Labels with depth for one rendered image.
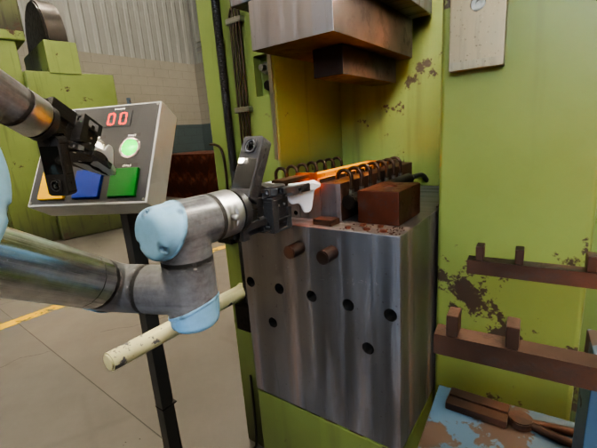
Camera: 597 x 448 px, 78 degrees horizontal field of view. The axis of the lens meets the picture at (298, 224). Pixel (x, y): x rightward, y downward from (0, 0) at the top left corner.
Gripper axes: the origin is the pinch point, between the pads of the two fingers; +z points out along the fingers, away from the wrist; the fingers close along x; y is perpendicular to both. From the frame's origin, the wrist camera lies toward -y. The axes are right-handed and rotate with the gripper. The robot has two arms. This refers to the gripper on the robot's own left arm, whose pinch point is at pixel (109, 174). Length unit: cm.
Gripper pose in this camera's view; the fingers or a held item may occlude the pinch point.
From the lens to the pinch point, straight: 97.1
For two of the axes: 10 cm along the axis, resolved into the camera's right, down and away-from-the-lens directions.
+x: -9.8, 0.2, 1.9
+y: 0.3, -9.6, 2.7
